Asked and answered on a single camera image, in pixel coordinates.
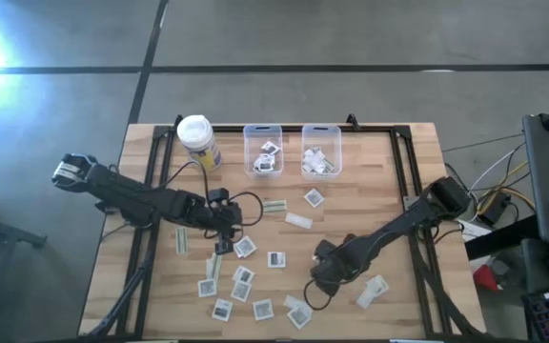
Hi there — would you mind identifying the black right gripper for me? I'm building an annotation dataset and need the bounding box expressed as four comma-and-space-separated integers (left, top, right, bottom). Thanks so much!
311, 237, 374, 296

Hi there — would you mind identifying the plain white packet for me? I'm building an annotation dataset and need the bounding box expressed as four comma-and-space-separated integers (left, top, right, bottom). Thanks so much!
282, 294, 315, 313

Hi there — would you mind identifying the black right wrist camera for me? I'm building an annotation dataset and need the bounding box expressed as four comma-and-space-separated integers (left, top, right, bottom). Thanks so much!
315, 239, 336, 258

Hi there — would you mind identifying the white box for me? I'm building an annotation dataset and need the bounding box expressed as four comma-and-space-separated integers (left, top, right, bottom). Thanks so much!
459, 221, 493, 244

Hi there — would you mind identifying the yellow disinfecting wipes canister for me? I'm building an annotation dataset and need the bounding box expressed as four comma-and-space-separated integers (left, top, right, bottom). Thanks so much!
176, 113, 223, 172

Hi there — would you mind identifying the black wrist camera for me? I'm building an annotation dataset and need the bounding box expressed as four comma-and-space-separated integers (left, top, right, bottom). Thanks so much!
315, 239, 336, 258
207, 188, 231, 205

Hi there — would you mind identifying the red object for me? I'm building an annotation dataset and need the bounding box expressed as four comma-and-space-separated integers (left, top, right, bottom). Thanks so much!
473, 264, 500, 292

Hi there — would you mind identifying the black power supply box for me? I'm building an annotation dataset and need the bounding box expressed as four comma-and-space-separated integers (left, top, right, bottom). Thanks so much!
477, 192, 512, 225

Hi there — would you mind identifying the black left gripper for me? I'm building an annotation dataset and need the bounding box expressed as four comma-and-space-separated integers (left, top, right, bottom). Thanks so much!
207, 199, 243, 255

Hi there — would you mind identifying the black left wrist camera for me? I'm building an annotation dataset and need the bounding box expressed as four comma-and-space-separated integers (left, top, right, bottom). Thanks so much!
207, 188, 231, 205

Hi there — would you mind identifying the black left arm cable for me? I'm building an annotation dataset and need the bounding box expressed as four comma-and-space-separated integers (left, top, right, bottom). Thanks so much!
157, 159, 264, 239

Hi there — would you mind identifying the clear plastic bin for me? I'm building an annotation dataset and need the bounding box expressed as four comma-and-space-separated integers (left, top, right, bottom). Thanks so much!
242, 124, 284, 180
301, 124, 343, 182

